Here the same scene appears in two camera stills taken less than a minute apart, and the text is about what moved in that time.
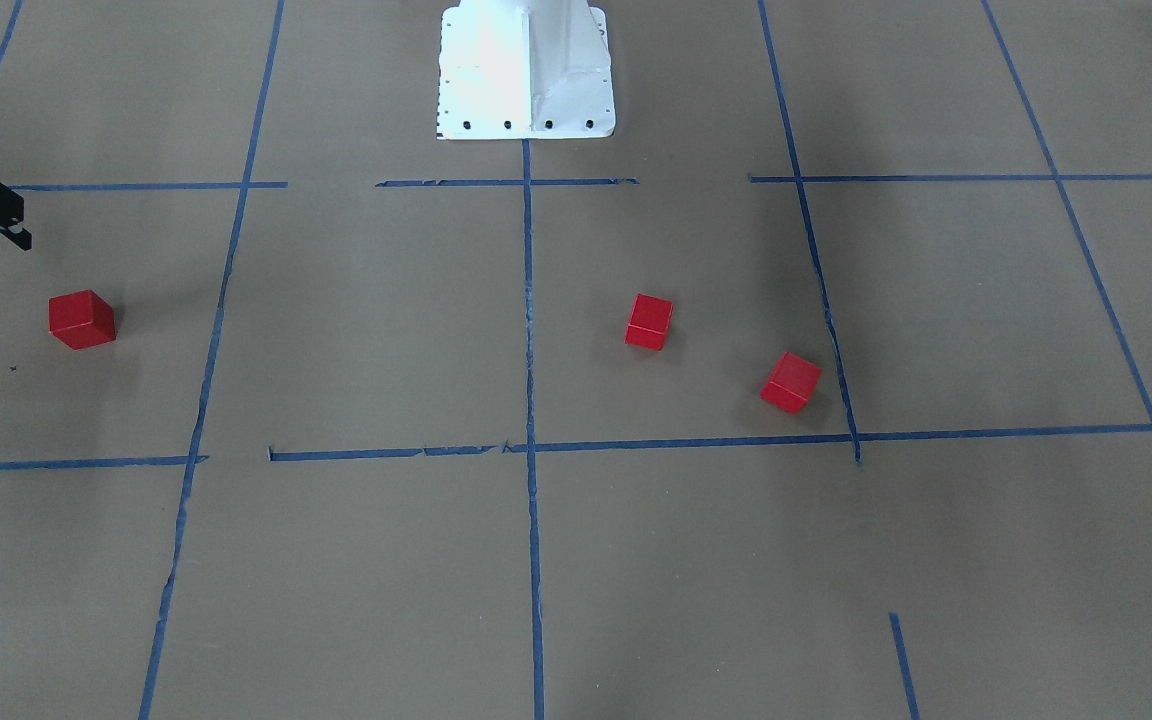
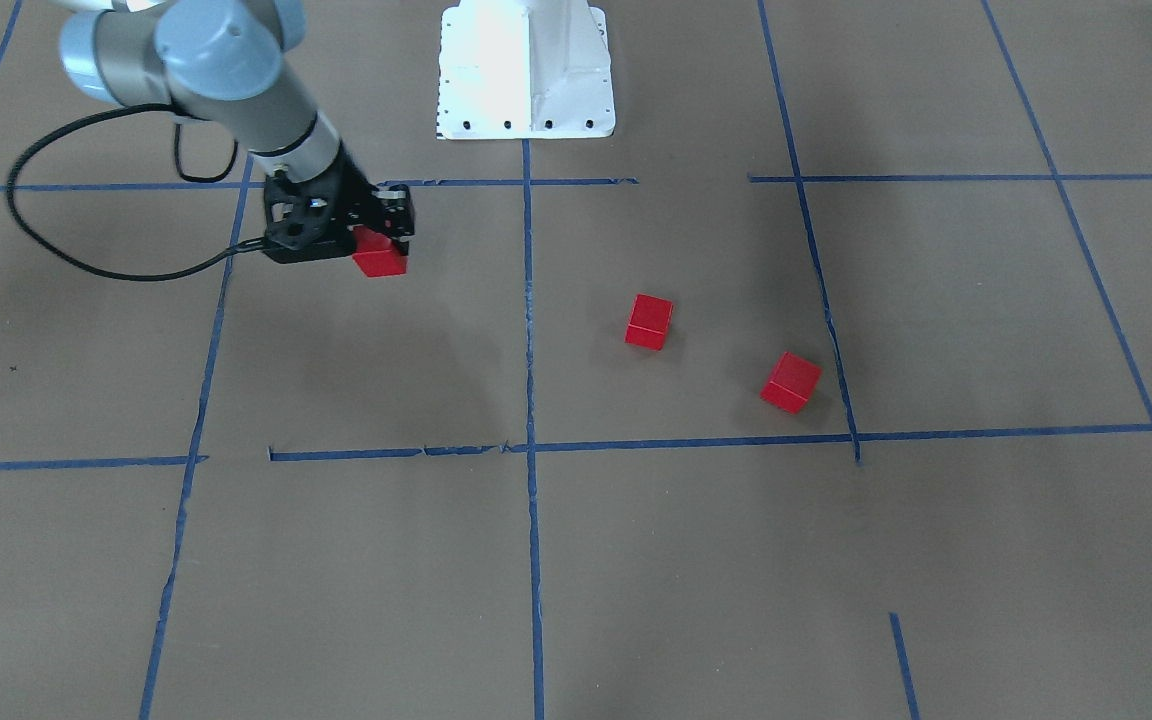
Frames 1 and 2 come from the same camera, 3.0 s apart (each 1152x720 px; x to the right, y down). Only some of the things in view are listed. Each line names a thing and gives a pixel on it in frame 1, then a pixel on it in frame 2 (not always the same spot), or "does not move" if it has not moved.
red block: [648, 322] does not move
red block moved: [81, 319] -> [376, 254]
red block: [791, 383] does not move
